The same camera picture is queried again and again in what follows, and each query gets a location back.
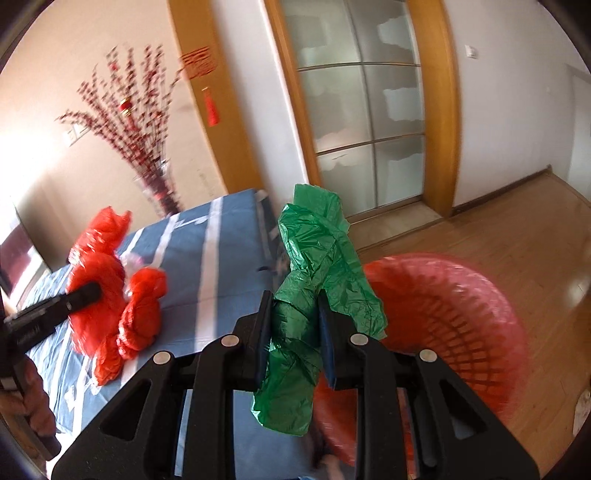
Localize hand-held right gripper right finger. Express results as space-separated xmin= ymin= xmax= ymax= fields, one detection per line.
xmin=318 ymin=294 xmax=541 ymax=480

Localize white door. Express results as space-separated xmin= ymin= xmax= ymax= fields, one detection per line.
xmin=565 ymin=65 xmax=591 ymax=197

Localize blue striped bed sheet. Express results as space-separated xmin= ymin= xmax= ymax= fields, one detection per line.
xmin=18 ymin=188 xmax=326 ymax=480

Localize person's left hand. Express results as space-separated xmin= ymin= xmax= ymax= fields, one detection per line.
xmin=0 ymin=357 xmax=57 ymax=439

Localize dark television screen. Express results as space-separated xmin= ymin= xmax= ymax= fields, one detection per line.
xmin=0 ymin=196 xmax=52 ymax=298

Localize red hanging knot ornament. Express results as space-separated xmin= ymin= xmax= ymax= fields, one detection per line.
xmin=178 ymin=46 xmax=219 ymax=82

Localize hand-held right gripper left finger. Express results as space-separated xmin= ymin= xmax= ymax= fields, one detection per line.
xmin=51 ymin=291 xmax=274 ymax=480

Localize red hanging tassel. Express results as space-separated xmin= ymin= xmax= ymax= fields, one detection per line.
xmin=201 ymin=87 xmax=222 ymax=128

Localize red plastic basket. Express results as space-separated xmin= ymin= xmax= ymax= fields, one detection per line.
xmin=314 ymin=252 xmax=532 ymax=480

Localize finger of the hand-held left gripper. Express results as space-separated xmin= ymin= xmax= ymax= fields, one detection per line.
xmin=45 ymin=282 xmax=103 ymax=320

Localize frosted glass sliding door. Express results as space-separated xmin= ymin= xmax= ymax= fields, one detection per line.
xmin=276 ymin=0 xmax=428 ymax=217

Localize glass vase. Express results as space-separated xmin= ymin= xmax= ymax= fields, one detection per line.
xmin=134 ymin=159 xmax=185 ymax=217

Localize green plastic bag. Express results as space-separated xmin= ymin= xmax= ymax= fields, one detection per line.
xmin=250 ymin=184 xmax=389 ymax=437

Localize red plastic bag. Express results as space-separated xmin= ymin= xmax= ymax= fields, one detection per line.
xmin=67 ymin=206 xmax=168 ymax=387

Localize red berry branches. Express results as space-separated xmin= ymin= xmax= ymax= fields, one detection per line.
xmin=54 ymin=44 xmax=185 ymax=185

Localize wooden door frame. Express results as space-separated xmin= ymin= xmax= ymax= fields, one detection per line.
xmin=168 ymin=0 xmax=462 ymax=219

